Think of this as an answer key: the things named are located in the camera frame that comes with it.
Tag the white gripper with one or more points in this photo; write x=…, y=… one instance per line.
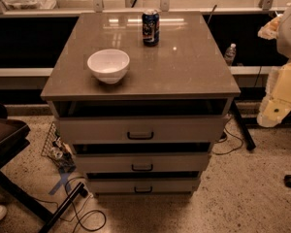
x=290, y=33

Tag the grey top drawer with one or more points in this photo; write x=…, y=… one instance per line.
x=148, y=129

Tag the grey drawer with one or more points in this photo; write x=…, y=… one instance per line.
x=129, y=163
x=148, y=129
x=143, y=186

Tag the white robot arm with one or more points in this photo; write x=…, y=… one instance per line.
x=283, y=40

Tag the grey drawer cabinet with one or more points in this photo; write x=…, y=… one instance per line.
x=185, y=75

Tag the grey middle drawer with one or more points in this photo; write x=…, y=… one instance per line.
x=129, y=163

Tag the grey bottom drawer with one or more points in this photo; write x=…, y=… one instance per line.
x=143, y=186

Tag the clear plastic water bottle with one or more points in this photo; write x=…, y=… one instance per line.
x=230, y=54

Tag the black metal leg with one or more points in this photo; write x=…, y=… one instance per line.
x=250, y=145

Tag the blue soda can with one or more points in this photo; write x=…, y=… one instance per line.
x=150, y=20

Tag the white ceramic bowl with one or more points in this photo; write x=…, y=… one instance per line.
x=109, y=66

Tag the black chair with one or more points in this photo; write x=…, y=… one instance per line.
x=33, y=172

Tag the wire mesh basket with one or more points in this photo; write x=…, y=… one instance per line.
x=56, y=151

